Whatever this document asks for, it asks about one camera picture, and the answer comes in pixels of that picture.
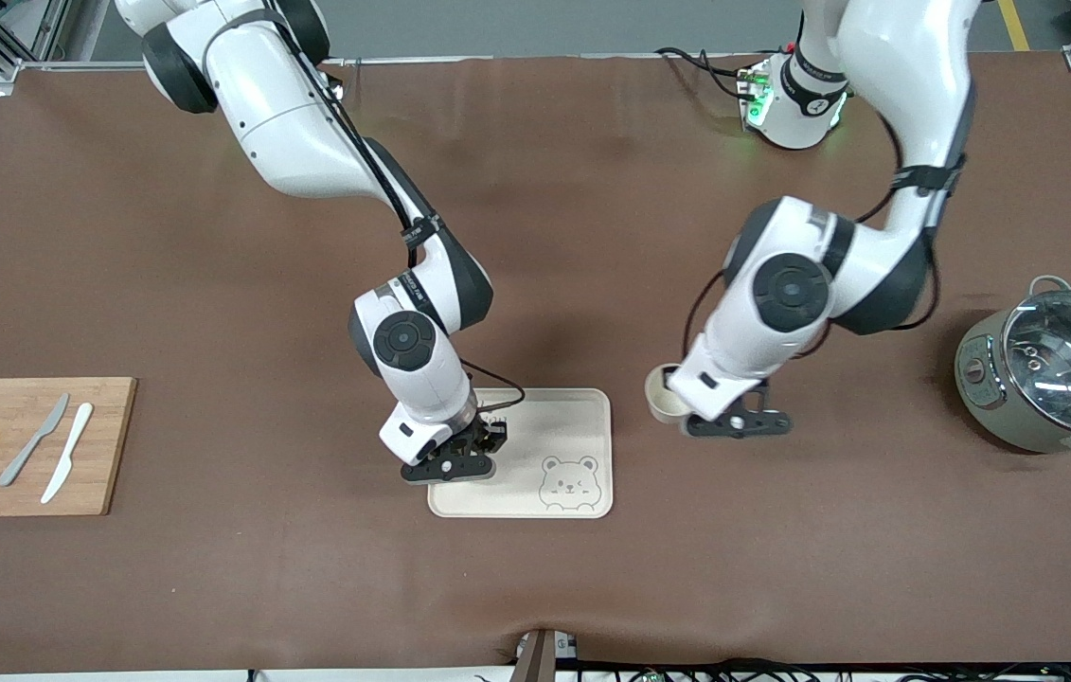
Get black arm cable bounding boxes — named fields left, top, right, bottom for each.
left=303, top=52, right=527, bottom=413
left=684, top=104, right=967, bottom=366

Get bamboo cutting board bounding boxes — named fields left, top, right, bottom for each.
left=0, top=377, right=137, bottom=518

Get grey plastic knife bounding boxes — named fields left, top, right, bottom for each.
left=0, top=393, right=71, bottom=488

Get black left base cables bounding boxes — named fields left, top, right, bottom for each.
left=656, top=45, right=756, bottom=103

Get grey-green cooking pot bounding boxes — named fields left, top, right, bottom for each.
left=955, top=275, right=1071, bottom=465

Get cream bear print tray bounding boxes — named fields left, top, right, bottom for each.
left=428, top=387, right=614, bottom=520

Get brown table cover mat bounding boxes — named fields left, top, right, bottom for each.
left=0, top=52, right=1071, bottom=675

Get white plastic knife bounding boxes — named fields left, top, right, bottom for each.
left=41, top=403, right=95, bottom=505

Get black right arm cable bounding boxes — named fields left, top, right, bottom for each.
left=303, top=52, right=527, bottom=413

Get white IKEA cup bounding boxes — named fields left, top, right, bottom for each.
left=645, top=364, right=690, bottom=424

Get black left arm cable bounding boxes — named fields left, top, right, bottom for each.
left=684, top=104, right=967, bottom=366

